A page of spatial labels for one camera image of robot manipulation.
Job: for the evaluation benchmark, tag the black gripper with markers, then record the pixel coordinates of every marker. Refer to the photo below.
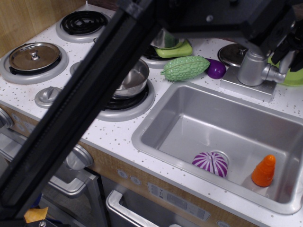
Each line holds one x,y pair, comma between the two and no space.
293,42

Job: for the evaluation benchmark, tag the silver faucet lever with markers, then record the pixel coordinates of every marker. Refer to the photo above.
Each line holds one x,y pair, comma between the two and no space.
285,63

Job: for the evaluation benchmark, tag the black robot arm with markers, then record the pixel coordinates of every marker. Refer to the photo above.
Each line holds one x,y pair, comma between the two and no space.
260,25

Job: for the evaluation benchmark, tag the lime green plate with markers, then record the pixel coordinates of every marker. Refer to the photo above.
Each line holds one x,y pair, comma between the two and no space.
292,78

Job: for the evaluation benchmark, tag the silver toy faucet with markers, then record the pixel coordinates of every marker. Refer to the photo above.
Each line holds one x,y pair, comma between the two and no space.
250,78

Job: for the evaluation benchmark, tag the steel lid behind faucet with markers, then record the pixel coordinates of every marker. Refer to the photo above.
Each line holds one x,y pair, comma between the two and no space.
232,54

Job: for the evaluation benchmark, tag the purple toy eggplant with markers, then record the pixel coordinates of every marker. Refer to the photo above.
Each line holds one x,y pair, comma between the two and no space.
216,69

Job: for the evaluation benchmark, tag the silver sink basin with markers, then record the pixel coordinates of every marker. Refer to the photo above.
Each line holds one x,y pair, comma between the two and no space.
190,119

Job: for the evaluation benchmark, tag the green toy bitter melon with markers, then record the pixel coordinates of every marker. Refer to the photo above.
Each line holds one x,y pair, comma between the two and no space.
183,68

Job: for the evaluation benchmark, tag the green plastic sponge block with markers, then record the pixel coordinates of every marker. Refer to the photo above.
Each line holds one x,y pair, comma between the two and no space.
184,50

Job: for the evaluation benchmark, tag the orange toy carrot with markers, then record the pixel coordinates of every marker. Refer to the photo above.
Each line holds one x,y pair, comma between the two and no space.
263,173

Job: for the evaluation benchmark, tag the tall steel pot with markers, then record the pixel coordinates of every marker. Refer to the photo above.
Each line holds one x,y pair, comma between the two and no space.
165,40

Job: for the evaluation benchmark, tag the purple white striped toy onion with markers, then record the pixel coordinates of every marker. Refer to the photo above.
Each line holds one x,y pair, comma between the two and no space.
212,162

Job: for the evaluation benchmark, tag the back right stove burner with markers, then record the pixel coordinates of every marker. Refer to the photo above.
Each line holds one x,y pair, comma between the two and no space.
153,60

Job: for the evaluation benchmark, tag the stove burner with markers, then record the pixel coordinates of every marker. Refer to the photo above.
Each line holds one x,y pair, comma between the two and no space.
119,110
82,26
153,60
33,77

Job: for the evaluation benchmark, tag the small steel saucepan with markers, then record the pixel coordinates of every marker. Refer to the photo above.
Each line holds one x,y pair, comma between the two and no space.
134,82

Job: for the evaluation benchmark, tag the grey oven control panel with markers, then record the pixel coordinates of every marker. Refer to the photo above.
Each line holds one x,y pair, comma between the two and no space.
178,202

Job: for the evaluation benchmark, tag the front right stove burner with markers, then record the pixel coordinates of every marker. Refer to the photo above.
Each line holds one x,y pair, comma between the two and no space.
119,110

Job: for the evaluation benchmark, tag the back left stove burner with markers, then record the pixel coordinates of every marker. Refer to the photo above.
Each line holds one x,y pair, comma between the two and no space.
82,26

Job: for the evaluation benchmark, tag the silver stove knob left centre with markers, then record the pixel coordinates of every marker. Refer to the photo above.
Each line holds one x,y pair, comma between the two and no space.
74,67

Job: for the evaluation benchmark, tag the silver stove knob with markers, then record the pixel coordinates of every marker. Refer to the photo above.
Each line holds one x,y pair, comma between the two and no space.
45,97
74,67

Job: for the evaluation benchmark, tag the silver oven dial knob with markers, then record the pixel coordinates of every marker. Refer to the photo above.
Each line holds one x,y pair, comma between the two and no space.
78,159

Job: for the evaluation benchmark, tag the silver stove knob front left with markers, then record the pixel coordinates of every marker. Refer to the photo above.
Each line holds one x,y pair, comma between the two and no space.
45,97

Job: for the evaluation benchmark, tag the steel lid on left burner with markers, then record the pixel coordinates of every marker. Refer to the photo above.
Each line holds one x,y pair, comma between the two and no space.
34,56

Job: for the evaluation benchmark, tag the front left stove burner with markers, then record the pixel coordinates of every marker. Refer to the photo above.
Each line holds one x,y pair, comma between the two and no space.
33,77

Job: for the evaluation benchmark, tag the orange tape piece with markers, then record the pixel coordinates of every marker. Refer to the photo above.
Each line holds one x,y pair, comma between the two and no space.
35,214

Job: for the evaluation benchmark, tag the silver dishwasher door handle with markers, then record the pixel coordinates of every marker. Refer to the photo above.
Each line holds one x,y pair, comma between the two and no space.
135,211

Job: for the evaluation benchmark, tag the silver oven door handle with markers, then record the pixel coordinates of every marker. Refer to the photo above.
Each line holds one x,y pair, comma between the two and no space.
64,181

